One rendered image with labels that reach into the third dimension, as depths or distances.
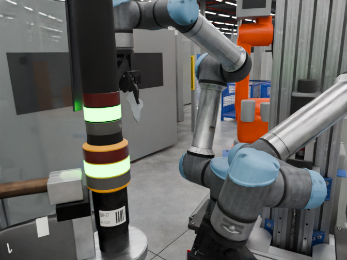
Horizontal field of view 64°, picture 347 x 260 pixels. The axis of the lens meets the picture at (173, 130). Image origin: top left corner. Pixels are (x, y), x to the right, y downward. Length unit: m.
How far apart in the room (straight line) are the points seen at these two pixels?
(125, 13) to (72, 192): 0.62
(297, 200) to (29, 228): 0.44
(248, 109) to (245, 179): 3.61
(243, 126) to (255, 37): 1.26
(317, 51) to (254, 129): 3.17
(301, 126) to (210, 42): 0.38
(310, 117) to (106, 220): 0.53
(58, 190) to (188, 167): 0.89
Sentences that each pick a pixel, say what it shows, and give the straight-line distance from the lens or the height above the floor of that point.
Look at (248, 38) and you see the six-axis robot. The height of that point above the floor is 1.87.
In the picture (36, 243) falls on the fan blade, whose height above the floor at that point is 1.38.
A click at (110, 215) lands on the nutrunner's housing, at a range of 0.29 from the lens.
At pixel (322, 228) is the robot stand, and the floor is 1.00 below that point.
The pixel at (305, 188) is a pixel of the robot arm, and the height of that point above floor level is 1.43.
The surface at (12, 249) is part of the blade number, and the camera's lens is 0.51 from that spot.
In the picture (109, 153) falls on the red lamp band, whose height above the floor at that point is 1.57.
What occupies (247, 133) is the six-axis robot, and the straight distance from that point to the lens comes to 4.20.
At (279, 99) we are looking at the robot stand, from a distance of 1.13.
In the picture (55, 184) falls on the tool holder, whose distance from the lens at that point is 0.28.
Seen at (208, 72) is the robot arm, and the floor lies 1.59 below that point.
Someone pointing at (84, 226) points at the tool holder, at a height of 1.50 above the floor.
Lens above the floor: 1.66
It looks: 15 degrees down
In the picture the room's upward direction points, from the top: 1 degrees counter-clockwise
